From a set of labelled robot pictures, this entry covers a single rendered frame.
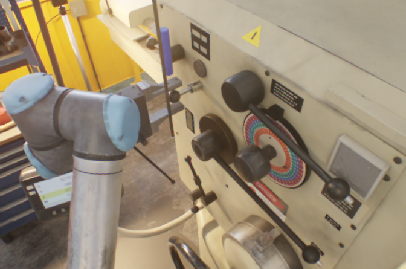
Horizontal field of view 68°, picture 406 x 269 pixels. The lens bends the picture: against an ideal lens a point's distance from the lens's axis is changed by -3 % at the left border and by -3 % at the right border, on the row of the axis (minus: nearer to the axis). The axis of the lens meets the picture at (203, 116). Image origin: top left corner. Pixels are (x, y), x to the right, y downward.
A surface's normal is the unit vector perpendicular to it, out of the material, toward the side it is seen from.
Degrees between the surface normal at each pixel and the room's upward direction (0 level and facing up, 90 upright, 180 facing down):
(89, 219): 52
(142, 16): 90
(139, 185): 0
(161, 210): 0
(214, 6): 45
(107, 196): 69
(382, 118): 0
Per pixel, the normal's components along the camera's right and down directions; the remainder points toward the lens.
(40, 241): -0.03, -0.72
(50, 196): 0.33, 0.36
